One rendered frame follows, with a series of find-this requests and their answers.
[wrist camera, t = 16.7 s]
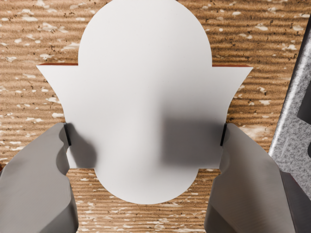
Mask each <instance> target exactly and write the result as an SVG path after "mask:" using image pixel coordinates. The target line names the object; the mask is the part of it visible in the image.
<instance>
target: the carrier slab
mask: <svg viewBox="0 0 311 233"><path fill-rule="evenodd" d="M111 1H113V0H0V165H1V167H2V169H3V168H4V167H5V166H6V165H7V163H8V162H9V161H10V160H11V159H12V158H13V157H14V156H15V155H16V154H17V153H18V152H19V151H20V150H22V149H23V148H24V147H25V146H26V145H28V144H29V143H30V142H32V141H33V140H34V139H36V138H37V137H39V136H40V135H41V134H43V133H44V132H45V131H47V130H48V129H50V128H51V127H52V126H54V125H55V124H56V123H65V122H66V121H65V116H64V111H63V107H62V104H61V102H60V100H59V98H58V96H57V95H56V93H55V91H54V90H53V88H52V87H51V85H50V84H49V82H48V81H47V80H46V78H45V77H44V76H43V74H42V73H41V72H40V70H39V69H38V68H37V66H36V65H39V64H43V63H78V54H79V47H80V42H81V38H82V35H83V33H84V31H85V29H86V27H87V25H88V23H89V22H90V20H91V19H92V18H93V16H94V15H95V14H96V13H97V12H98V11H99V10H100V9H101V8H102V7H104V6H105V5H106V4H108V3H109V2H111ZM175 1H177V2H179V3H180V4H182V5H183V6H184V7H186V8H187V9H188V10H189V11H190V12H191V13H192V14H193V15H194V16H195V17H196V18H197V20H198V21H199V22H200V24H201V25H202V27H203V29H204V31H205V33H206V35H207V38H208V41H209V44H210V48H211V56H212V64H220V65H248V66H251V67H253V69H252V70H251V71H250V73H249V74H248V75H247V77H246V78H245V80H244V81H243V83H242V84H241V85H240V87H239V88H238V90H237V92H236V93H235V95H234V97H233V99H232V101H231V103H230V105H229V108H228V112H227V117H226V122H225V123H233V124H235V125H236V126H237V127H238V128H239V129H241V130H242V131H243V132H244V133H245V134H247V135H248V136H249V137H250V138H251V139H253V140H254V141H255V142H256V143H257V144H259V145H260V146H261V147H262V148H263V149H264V150H265V151H266V152H267V153H268V152H269V149H270V146H271V143H272V139H273V136H274V132H275V129H276V126H277V123H278V119H279V116H280V112H281V109H282V106H283V103H284V100H285V96H286V92H287V90H288V86H289V83H290V80H291V76H292V73H293V70H294V66H295V63H296V60H297V57H298V54H299V50H300V46H301V43H302V40H303V37H304V34H305V30H306V27H307V24H308V20H309V17H310V14H311V0H175ZM220 174H221V171H220V169H199V170H198V174H197V176H196V178H195V180H194V182H193V183H192V184H191V186H190V187H189V188H188V189H187V190H186V191H185V192H183V193H182V194H181V195H179V196H177V197H176V198H174V199H171V200H169V201H166V202H162V203H157V204H137V203H132V202H128V201H125V200H122V199H120V198H118V197H116V196H115V195H113V194H112V193H110V192H109V191H108V190H107V189H106V188H105V187H104V186H103V185H102V184H101V182H100V181H99V180H98V178H97V176H96V174H95V170H94V168H70V169H69V171H68V172H67V174H66V177H68V178H69V181H70V184H71V188H72V191H73V194H74V198H75V202H76V206H77V213H78V220H79V227H78V230H77V232H76V233H206V231H205V229H204V221H205V215H206V211H207V206H208V202H209V197H210V193H211V188H212V184H213V180H214V178H215V177H217V176H219V175H220Z"/></svg>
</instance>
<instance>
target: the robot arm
mask: <svg viewBox="0 0 311 233"><path fill-rule="evenodd" d="M69 146H71V139H70V135H69V131H68V126H67V123H56V124H55V125H54V126H52V127H51V128H50V129H48V130H47V131H45V132H44V133H43V134H41V135H40V136H39V137H37V138H36V139H34V140H33V141H32V142H30V143H29V144H28V145H26V146H25V147H24V148H23V149H22V150H20V151H19V152H18V153H17V154H16V155H15V156H14V157H13V158H12V159H11V160H10V161H9V162H8V163H7V165H6V166H5V167H4V168H3V169H2V170H1V171H0V233H76V232H77V230H78V227H79V220H78V213H77V206H76V202H75V198H74V194H73V191H72V188H71V184H70V181H69V178H68V177H66V174H67V172H68V171H69V169H70V166H69V162H68V158H67V154H66V151H67V149H68V148H69ZM220 146H222V148H223V152H222V157H221V161H220V165H219V169H220V171H221V174H220V175H219V176H217V177H215V178H214V180H213V184H212V188H211V193H210V197H209V202H208V206H207V211H206V215H205V221H204V229H205V231H206V233H311V200H310V199H309V197H308V196H307V195H306V194H305V192H304V191H303V190H302V188H301V187H300V186H299V184H298V183H297V182H296V180H295V179H294V178H293V176H292V175H291V174H290V173H287V172H283V171H282V170H281V169H280V167H279V166H278V165H277V163H276V162H275V161H274V160H273V158H272V157H271V156H270V155H269V154H268V153H267V152H266V151H265V150H264V149H263V148H262V147H261V146H260V145H259V144H257V143H256V142H255V141H254V140H253V139H251V138H250V137H249V136H248V135H247V134H245V133H244V132H243V131H242V130H241V129H239V128H238V127H237V126H236V125H235V124H233V123H225V124H224V129H223V134H222V139H221V143H220Z"/></svg>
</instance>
